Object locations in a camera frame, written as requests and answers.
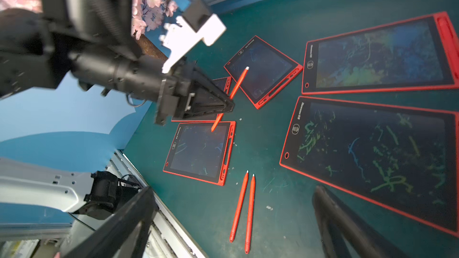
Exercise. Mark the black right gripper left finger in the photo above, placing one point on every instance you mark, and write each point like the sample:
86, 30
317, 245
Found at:
126, 233

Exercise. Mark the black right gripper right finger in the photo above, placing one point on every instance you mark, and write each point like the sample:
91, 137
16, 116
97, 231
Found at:
339, 225

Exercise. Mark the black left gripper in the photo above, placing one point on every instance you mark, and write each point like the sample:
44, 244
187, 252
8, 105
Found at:
185, 88

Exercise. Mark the red tablet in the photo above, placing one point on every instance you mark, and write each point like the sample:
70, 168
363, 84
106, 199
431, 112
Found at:
403, 159
421, 53
200, 153
269, 72
224, 84

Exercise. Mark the red stylus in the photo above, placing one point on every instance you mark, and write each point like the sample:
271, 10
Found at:
250, 216
234, 91
239, 207

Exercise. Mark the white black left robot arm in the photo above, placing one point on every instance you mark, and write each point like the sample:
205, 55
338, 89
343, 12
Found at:
92, 64

